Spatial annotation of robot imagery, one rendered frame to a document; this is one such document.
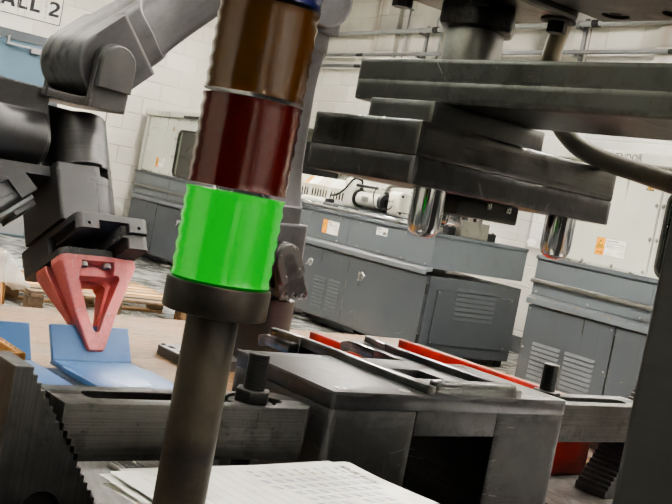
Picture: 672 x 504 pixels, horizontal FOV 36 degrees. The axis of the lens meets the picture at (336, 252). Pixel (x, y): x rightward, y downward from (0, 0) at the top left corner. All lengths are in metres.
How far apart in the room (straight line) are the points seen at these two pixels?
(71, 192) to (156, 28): 0.17
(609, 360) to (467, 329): 1.81
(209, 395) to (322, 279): 8.22
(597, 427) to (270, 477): 0.35
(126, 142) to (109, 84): 11.40
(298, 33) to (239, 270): 0.09
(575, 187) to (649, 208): 5.62
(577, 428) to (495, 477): 0.12
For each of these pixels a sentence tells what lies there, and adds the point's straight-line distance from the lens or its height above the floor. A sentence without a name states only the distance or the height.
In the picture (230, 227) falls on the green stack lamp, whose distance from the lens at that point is 0.37.
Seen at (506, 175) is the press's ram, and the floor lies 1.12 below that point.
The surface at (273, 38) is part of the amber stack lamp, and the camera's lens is 0.38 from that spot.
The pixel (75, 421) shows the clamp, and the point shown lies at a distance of 0.50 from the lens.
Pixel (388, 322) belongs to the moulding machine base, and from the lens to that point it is 7.84.
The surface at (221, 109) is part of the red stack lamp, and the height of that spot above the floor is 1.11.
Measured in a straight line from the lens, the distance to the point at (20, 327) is 0.83.
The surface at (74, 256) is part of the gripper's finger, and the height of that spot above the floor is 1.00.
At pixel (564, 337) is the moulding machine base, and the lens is 6.56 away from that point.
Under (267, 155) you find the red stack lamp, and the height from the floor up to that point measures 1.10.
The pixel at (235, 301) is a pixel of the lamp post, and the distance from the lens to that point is 0.37.
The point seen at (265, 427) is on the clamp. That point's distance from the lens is 0.55.
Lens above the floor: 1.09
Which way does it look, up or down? 3 degrees down
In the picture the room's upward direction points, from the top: 11 degrees clockwise
